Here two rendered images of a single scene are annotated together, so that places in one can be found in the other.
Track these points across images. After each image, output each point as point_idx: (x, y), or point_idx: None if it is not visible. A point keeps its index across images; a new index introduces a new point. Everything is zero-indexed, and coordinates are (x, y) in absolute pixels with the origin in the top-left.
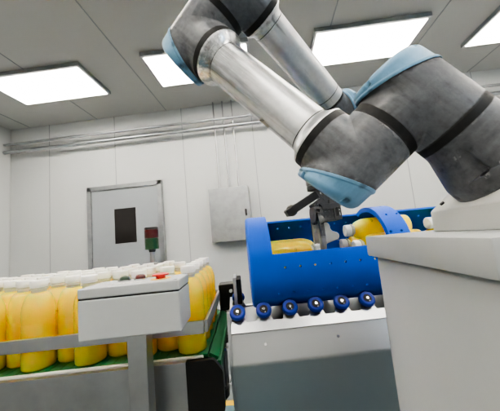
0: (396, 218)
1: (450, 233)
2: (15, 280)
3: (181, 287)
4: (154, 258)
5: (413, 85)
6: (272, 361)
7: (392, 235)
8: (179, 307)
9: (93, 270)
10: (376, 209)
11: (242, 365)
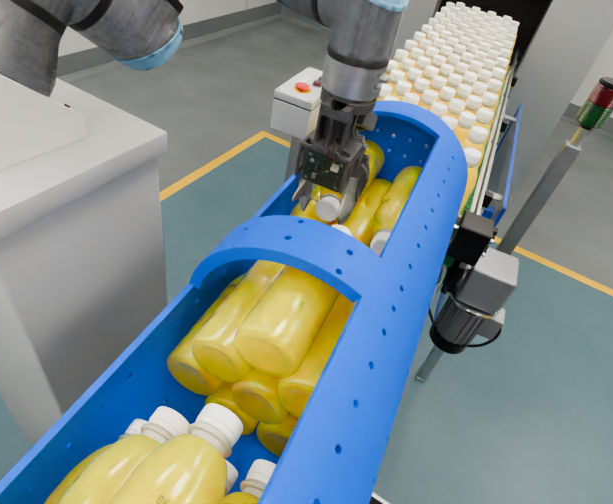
0: (223, 242)
1: (59, 96)
2: (421, 59)
3: (283, 100)
4: (575, 140)
5: None
6: None
7: (124, 121)
8: (272, 110)
9: (464, 89)
10: (273, 219)
11: None
